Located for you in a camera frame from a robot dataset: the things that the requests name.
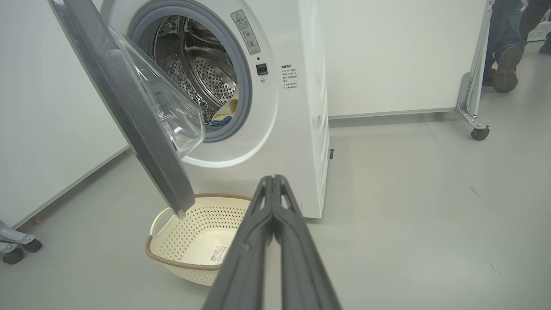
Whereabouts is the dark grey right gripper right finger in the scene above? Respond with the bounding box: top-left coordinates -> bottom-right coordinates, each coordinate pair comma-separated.
274,174 -> 343,310

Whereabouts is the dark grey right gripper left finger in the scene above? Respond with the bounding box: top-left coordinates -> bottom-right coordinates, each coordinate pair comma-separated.
202,174 -> 277,310

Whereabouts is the pale yellow printed garment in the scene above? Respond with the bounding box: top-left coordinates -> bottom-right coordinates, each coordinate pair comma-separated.
211,99 -> 240,127

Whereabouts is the dark round washing machine door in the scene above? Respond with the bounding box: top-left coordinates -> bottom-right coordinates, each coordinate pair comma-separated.
47,0 -> 206,220

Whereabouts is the white washing machine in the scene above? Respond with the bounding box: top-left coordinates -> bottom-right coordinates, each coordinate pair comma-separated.
101,0 -> 331,219

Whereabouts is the stainless steel washing machine drum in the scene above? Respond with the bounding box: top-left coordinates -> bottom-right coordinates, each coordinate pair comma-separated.
154,16 -> 238,125

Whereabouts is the white basket product label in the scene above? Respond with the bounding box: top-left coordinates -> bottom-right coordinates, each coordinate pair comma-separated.
209,245 -> 228,264

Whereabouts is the cream perforated laundry basket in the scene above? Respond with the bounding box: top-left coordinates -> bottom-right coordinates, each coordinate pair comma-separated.
145,193 -> 253,287

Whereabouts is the black text label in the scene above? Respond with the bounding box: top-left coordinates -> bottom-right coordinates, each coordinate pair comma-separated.
281,65 -> 299,90

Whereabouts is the white partition panel on casters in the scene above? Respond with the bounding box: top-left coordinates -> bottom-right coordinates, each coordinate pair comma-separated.
319,0 -> 494,141
0,0 -> 131,265

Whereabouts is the grey warning sticker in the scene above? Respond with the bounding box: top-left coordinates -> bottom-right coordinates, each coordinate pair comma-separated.
230,9 -> 261,56

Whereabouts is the person in dark trousers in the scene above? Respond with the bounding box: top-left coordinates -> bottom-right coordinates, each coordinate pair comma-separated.
482,0 -> 551,93

